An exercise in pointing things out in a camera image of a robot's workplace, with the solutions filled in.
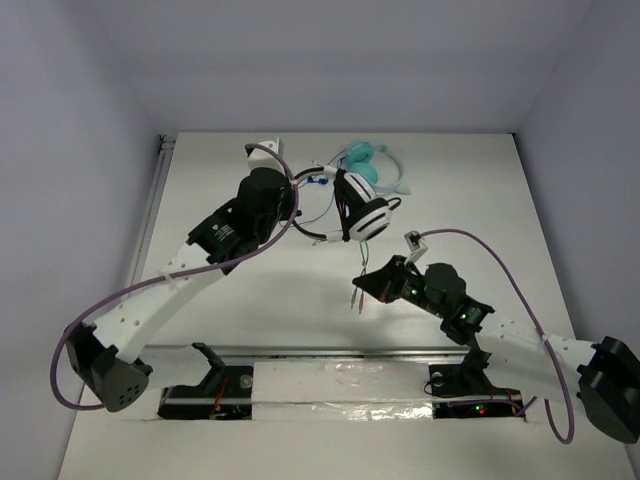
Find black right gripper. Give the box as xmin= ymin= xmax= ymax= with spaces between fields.
xmin=353 ymin=256 xmax=448 ymax=320

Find white black headphones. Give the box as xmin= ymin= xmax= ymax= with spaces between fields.
xmin=293 ymin=165 xmax=402 ymax=243

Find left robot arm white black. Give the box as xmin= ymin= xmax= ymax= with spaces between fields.
xmin=50 ymin=167 xmax=299 ymax=412

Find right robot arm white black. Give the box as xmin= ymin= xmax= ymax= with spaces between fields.
xmin=352 ymin=255 xmax=639 ymax=444

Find teal headphones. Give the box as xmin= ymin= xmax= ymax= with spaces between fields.
xmin=343 ymin=140 xmax=412 ymax=196

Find blue earphones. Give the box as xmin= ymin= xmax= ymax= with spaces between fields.
xmin=294 ymin=154 xmax=351 ymax=229

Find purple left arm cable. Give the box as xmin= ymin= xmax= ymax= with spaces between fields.
xmin=51 ymin=143 xmax=304 ymax=412

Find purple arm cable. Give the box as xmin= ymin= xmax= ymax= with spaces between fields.
xmin=51 ymin=143 xmax=304 ymax=412
xmin=419 ymin=228 xmax=576 ymax=444

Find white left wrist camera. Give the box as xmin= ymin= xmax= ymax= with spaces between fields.
xmin=245 ymin=137 xmax=284 ymax=173

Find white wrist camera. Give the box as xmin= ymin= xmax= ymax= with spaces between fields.
xmin=404 ymin=230 xmax=428 ymax=265
xmin=245 ymin=137 xmax=284 ymax=173

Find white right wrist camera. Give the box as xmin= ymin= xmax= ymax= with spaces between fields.
xmin=404 ymin=230 xmax=428 ymax=265

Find metal rail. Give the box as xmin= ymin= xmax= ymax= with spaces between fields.
xmin=138 ymin=345 xmax=468 ymax=371

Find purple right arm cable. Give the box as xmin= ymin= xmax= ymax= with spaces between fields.
xmin=419 ymin=228 xmax=576 ymax=444

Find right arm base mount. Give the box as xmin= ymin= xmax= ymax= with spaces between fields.
xmin=423 ymin=350 xmax=527 ymax=420

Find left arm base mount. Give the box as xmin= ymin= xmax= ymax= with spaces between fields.
xmin=157 ymin=342 xmax=254 ymax=421

